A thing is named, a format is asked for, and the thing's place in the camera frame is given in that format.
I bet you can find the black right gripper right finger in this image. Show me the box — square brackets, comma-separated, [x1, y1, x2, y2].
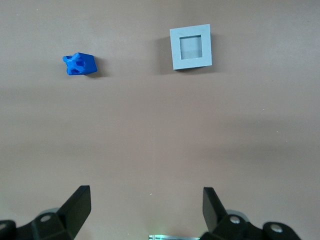
[200, 186, 308, 240]

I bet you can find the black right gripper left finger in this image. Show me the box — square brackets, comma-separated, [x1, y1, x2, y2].
[0, 185, 92, 240]

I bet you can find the blue plastic part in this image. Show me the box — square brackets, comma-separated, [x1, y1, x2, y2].
[62, 52, 98, 76]

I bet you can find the gray square base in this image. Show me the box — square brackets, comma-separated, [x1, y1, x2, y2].
[169, 23, 213, 72]

